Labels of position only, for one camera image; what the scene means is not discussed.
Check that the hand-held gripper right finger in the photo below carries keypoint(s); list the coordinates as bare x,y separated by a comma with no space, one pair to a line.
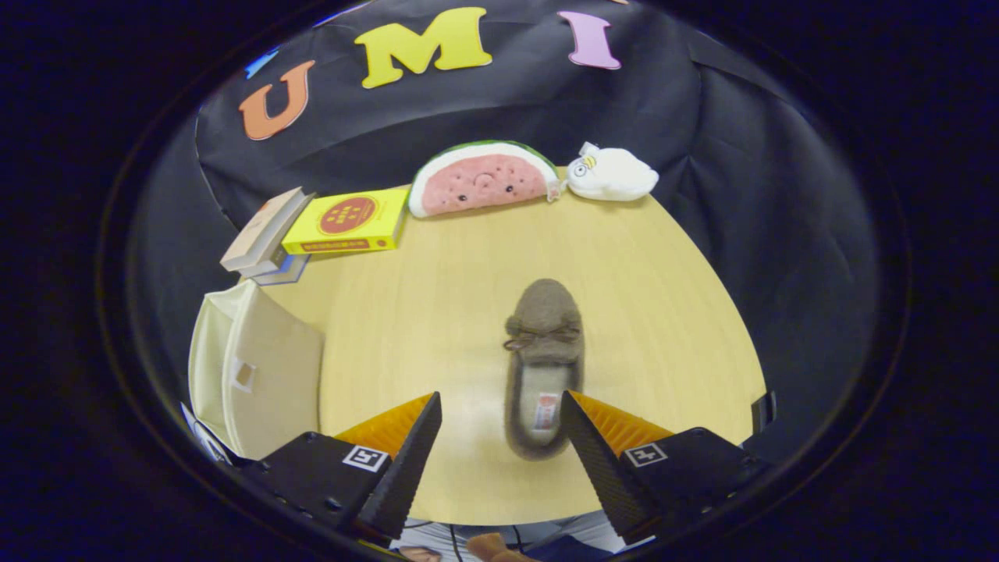
601,468

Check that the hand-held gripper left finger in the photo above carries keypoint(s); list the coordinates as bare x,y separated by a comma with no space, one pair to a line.
406,468

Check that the brown slipper shoe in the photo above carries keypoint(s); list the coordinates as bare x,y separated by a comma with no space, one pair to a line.
542,328

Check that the beige fabric storage box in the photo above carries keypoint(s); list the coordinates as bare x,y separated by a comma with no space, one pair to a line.
265,375

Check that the black table clamp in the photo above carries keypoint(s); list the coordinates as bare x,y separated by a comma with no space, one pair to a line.
763,410

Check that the blue cover book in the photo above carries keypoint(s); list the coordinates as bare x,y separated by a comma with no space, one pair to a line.
287,275

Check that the grey cover book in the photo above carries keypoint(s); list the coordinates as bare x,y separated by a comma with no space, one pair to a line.
273,261

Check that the yellow book with red circle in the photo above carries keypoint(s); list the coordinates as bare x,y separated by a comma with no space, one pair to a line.
347,222

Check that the beige cover book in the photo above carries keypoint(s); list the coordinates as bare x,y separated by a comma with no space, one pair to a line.
261,230

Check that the white plush toy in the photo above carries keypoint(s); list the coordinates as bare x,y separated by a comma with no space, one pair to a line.
613,176

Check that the watermelon slice plush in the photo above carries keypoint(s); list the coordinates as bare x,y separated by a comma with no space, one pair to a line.
484,179

